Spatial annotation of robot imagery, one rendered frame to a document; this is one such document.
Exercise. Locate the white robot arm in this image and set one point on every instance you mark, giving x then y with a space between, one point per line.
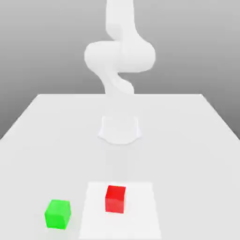
120 56

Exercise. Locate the small red cube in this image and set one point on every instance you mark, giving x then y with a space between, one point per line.
115 199

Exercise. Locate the small green cube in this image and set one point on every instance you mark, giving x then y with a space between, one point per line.
57 214

